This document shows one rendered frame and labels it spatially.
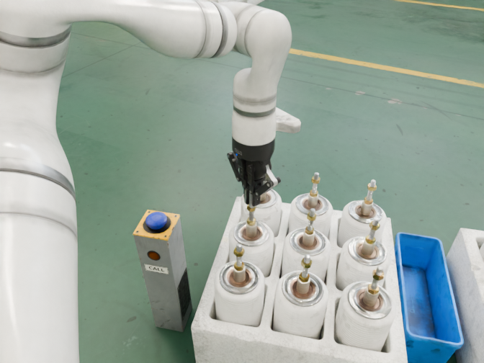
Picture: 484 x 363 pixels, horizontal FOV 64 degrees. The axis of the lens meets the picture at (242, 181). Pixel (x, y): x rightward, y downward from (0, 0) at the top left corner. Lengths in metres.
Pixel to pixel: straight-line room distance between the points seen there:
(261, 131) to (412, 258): 0.66
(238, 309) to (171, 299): 0.19
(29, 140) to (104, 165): 1.23
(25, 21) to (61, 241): 0.20
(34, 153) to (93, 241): 0.95
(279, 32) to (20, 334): 0.46
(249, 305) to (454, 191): 0.95
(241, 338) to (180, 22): 0.55
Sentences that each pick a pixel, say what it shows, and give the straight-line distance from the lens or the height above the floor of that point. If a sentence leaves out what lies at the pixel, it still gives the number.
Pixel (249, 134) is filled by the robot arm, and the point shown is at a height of 0.52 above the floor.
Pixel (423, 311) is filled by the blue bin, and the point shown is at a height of 0.00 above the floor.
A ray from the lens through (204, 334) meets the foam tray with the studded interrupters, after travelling 0.79.
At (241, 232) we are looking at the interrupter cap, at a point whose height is 0.25.
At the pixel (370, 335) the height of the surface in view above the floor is 0.22.
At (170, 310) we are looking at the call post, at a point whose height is 0.08.
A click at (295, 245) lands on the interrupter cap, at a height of 0.25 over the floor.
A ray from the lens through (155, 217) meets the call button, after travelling 0.77.
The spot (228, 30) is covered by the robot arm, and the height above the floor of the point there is 0.69.
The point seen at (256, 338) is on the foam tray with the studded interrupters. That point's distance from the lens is 0.77.
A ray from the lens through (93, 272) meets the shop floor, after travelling 1.15.
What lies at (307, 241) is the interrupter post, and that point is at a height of 0.26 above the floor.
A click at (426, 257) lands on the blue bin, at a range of 1.15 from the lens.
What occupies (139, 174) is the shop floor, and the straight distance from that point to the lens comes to 1.45.
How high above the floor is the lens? 0.84
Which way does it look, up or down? 38 degrees down
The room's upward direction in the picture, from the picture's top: straight up
